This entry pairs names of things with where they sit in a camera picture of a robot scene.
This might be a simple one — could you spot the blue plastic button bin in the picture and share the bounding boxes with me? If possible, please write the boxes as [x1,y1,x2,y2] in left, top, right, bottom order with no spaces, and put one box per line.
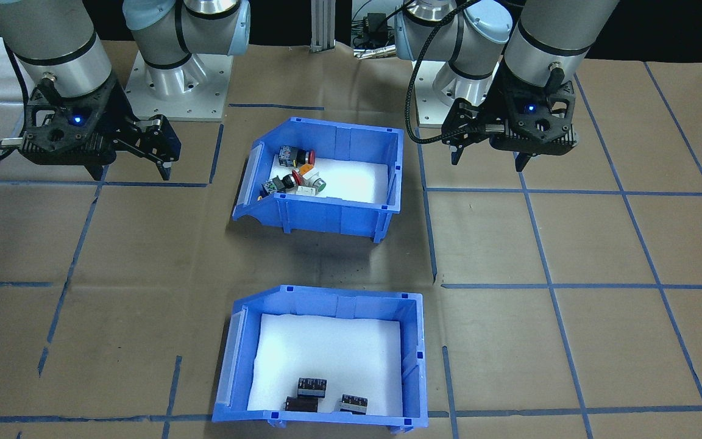
[232,117,405,244]

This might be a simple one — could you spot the blue plastic relay bin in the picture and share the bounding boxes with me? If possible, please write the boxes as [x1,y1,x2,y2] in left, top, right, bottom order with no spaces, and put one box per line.
[211,285,430,435]

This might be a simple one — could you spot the red head button black body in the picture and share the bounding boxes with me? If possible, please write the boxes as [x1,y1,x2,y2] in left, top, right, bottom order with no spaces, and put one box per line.
[266,171,303,196]

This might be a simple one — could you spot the red mushroom button blue body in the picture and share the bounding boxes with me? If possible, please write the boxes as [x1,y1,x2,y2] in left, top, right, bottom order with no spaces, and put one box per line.
[277,145,317,167]

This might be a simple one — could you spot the black power supply box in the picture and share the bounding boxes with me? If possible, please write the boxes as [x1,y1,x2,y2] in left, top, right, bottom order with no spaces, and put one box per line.
[360,12,390,45]

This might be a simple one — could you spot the green head push button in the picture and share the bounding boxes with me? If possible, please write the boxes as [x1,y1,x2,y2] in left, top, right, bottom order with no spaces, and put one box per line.
[300,172,328,196]

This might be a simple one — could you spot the silver metal connector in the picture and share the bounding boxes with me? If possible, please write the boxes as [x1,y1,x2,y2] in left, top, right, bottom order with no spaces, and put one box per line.
[353,44,399,60]

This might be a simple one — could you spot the pile of small electrical parts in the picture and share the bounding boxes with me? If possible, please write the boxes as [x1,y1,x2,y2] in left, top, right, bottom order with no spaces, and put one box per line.
[271,155,389,205]

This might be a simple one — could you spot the white foam bin liner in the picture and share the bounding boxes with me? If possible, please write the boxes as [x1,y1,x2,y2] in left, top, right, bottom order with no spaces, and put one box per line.
[246,313,404,416]

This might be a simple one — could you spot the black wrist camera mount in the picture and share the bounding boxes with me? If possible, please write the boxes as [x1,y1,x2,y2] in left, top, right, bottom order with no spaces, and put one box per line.
[19,135,117,167]
[488,129,578,156]

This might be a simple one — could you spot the white square base plate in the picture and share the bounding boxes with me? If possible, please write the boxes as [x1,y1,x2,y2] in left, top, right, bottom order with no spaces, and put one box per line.
[415,58,501,130]
[124,51,234,123]

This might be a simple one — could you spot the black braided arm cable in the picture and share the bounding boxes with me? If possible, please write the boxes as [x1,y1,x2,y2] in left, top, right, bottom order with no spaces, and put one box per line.
[408,0,480,146]
[0,41,30,164]

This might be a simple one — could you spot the aluminium profile post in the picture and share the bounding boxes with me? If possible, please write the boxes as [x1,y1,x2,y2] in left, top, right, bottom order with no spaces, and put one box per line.
[310,0,338,51]

